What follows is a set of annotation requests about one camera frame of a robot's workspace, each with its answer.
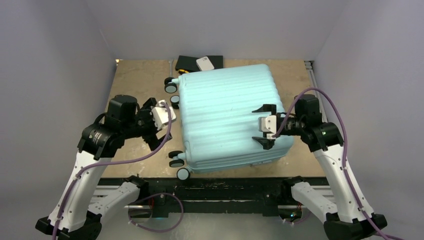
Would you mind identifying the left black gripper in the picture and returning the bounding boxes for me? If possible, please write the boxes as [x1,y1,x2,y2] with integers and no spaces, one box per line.
[122,98,172,149]

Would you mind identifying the light blue suitcase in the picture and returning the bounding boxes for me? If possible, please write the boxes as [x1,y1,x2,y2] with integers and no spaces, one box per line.
[164,64,294,180]

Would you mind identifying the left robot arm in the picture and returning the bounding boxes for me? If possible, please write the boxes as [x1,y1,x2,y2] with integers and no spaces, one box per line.
[35,94,177,240]

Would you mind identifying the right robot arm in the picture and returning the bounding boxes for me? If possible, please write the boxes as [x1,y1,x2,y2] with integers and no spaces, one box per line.
[253,94,388,240]

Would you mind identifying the silver metal wrench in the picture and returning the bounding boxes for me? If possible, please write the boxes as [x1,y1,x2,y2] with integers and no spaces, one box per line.
[168,59,174,78]

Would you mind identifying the white power bank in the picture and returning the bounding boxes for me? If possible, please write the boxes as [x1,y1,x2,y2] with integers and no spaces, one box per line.
[195,56,215,71]

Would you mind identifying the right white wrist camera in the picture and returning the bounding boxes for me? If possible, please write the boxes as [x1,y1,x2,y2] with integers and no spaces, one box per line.
[258,115,278,140]

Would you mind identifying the black metal base rail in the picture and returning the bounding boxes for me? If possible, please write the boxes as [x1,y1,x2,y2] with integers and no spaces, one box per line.
[92,177,335,220]

